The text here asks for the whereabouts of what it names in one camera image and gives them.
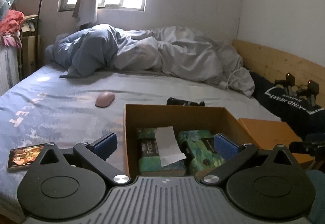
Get orange box lid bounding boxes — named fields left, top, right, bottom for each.
left=237, top=117, right=317, bottom=169

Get white card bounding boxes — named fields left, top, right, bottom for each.
left=155, top=126, right=186, bottom=167

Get smartphone with lit screen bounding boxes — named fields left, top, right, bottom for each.
left=7, top=143, right=47, bottom=171

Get open orange cardboard box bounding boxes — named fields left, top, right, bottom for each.
left=123, top=104, right=257, bottom=179

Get green face tissue pack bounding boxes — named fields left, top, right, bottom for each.
left=136, top=128, right=186, bottom=177

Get printed grey bed sheet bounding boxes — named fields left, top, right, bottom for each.
left=1, top=63, right=278, bottom=223

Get black printed t-shirt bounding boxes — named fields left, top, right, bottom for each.
left=249, top=71, right=324, bottom=141

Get black electric shaver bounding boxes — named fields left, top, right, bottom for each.
left=166, top=97, right=205, bottom=107

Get wooden headboard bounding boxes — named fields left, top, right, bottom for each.
left=232, top=40, right=325, bottom=107

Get black tripod devices red lights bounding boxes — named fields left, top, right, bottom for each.
left=274, top=73, right=319, bottom=110

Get blue grey pillow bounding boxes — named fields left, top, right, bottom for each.
left=44, top=23, right=133, bottom=79

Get crumpled white grey duvet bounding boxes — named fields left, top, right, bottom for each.
left=114, top=26, right=255, bottom=97

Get white radiator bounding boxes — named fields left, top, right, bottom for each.
left=0, top=45, right=20, bottom=96

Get pile of red clothes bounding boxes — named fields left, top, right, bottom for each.
left=1, top=0, right=25, bottom=49

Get white charger with cable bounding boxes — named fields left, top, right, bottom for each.
left=218, top=69, right=244, bottom=91

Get cardboard boxes by wall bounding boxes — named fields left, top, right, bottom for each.
left=18, top=14, right=40, bottom=80

